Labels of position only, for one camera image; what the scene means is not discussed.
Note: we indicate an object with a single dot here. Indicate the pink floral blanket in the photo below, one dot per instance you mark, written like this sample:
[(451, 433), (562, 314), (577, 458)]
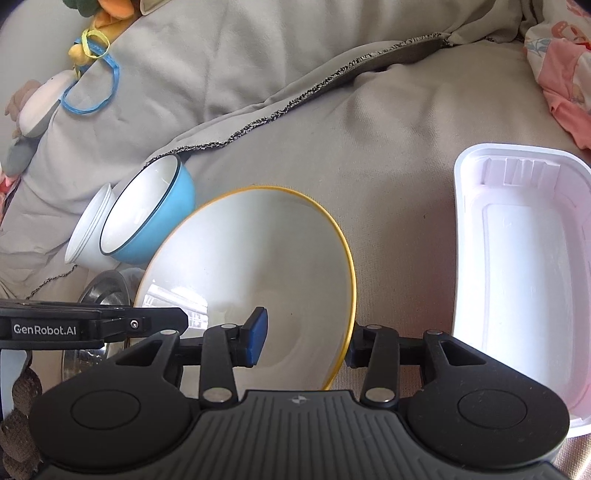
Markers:
[(558, 51)]

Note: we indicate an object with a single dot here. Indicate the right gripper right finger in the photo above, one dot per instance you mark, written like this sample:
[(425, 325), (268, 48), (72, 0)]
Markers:
[(376, 348)]

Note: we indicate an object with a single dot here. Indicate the beige sofa cover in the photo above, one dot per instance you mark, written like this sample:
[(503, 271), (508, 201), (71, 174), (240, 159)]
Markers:
[(362, 105)]

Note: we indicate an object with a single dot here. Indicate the white plastic tub orange label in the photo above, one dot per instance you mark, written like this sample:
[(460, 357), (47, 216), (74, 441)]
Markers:
[(83, 248)]

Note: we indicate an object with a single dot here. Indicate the green towel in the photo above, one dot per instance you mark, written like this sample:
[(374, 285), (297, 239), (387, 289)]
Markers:
[(86, 8)]

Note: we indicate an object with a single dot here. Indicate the white bowl gold rim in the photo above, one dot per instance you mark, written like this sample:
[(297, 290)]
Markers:
[(263, 246)]

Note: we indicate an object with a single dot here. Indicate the white foam tray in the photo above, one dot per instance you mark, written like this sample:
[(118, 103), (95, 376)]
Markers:
[(523, 265)]

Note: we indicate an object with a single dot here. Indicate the orange plush toy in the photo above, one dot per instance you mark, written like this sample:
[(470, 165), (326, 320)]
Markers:
[(113, 18)]

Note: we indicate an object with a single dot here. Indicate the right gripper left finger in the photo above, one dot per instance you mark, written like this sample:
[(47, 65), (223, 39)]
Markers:
[(225, 347)]

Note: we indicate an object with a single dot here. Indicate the blue enamel bowl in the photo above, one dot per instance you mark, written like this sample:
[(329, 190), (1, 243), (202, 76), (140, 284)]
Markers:
[(156, 200)]

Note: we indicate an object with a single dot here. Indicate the white grey plush toy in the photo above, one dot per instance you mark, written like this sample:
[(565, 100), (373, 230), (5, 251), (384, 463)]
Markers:
[(31, 108)]

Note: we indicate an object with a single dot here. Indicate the yellow rubber band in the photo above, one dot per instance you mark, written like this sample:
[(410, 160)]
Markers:
[(95, 44)]

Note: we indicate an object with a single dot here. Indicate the blue rubber band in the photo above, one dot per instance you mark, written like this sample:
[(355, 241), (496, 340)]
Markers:
[(94, 90)]

